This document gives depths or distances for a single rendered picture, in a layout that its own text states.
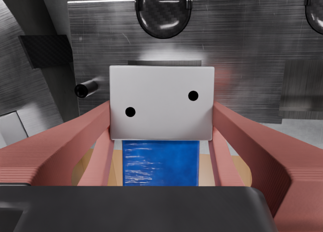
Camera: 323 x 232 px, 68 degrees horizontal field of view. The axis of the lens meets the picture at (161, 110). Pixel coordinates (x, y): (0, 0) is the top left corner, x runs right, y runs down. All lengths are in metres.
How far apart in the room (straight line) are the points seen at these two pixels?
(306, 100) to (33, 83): 0.24
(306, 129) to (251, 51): 0.15
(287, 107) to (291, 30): 0.06
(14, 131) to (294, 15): 0.25
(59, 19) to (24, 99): 0.10
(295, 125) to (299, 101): 0.08
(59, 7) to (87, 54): 0.12
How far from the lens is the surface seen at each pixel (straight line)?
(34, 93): 0.26
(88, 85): 0.18
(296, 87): 0.22
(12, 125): 0.27
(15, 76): 0.27
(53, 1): 0.31
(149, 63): 0.20
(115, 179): 0.33
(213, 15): 0.17
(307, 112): 0.21
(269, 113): 0.19
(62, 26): 0.30
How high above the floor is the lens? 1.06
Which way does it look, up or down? 72 degrees down
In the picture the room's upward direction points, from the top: 153 degrees counter-clockwise
